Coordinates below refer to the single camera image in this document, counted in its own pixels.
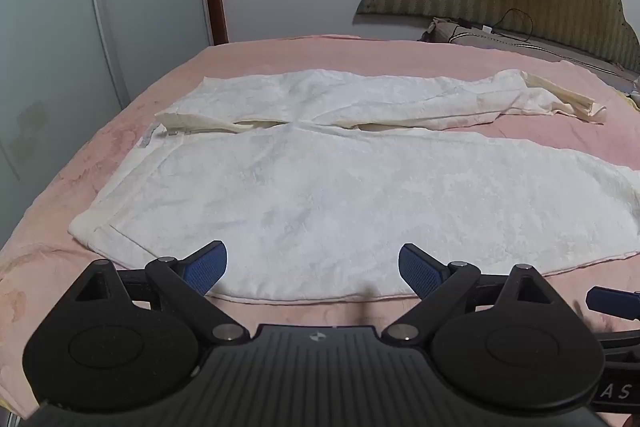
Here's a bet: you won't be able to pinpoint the flower decal wardrobe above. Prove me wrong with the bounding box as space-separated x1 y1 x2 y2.
0 0 217 249

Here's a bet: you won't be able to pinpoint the pink bed blanket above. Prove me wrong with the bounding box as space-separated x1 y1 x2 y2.
0 34 640 419

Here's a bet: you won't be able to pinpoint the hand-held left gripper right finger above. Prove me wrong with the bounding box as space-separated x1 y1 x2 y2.
382 242 554 343

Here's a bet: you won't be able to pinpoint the grey patterned pillow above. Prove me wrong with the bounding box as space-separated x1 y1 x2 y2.
419 17 640 80

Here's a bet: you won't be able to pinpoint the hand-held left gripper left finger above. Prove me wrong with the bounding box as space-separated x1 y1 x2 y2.
75 240 251 343

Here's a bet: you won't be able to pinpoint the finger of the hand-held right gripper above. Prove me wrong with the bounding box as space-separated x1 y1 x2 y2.
586 286 640 321

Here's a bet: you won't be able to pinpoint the black charging cable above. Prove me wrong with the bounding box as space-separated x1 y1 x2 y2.
449 8 535 44

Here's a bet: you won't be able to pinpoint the white pants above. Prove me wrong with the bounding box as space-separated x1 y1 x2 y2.
67 68 640 304

